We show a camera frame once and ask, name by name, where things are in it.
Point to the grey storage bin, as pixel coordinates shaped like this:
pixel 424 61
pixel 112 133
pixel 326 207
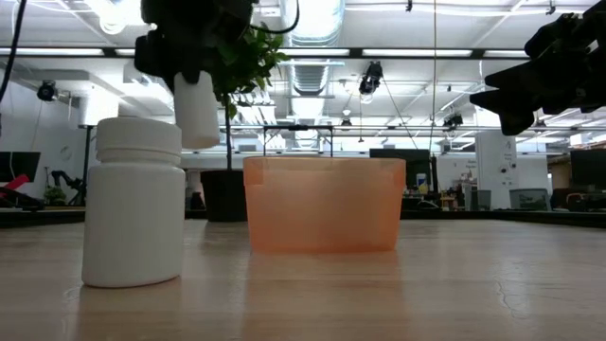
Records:
pixel 530 199

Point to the grey waste bin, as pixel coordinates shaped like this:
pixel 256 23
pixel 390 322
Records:
pixel 480 200

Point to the black table edge frame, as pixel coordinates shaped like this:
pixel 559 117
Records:
pixel 38 217

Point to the black metal frame stand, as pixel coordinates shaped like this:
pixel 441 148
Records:
pixel 298 128

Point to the white plastic pill bottle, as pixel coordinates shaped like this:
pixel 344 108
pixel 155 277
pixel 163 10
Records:
pixel 196 113
pixel 135 213

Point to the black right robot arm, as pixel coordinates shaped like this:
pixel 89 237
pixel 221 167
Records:
pixel 599 12

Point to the black computer monitor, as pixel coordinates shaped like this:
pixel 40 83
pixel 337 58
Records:
pixel 589 168
pixel 419 163
pixel 19 166

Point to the potted tree in black pot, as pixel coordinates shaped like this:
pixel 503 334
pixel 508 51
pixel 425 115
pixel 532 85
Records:
pixel 255 61

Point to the translucent orange plastic basket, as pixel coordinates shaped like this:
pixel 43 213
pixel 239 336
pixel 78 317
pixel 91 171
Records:
pixel 326 208

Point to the black overhead light bar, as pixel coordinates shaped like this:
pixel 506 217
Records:
pixel 360 53

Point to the small green plant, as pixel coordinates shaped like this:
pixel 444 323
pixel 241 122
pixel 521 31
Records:
pixel 55 195

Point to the white square pillar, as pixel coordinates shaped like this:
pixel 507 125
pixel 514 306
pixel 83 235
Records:
pixel 497 161

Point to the black vertical pole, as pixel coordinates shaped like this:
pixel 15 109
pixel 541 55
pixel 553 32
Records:
pixel 87 156

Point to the black ceiling camera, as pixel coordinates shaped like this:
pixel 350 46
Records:
pixel 370 78
pixel 46 91
pixel 453 120

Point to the silver ceiling air duct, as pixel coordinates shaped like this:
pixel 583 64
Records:
pixel 310 28

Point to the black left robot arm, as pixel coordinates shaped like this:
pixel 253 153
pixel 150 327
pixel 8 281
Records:
pixel 199 7

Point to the small yellow-label bottle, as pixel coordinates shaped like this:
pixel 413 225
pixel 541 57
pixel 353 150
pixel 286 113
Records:
pixel 421 182

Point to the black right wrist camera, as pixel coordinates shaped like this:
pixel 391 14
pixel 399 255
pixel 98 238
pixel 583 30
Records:
pixel 554 35

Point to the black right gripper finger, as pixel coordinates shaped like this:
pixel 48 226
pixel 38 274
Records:
pixel 521 109
pixel 521 76

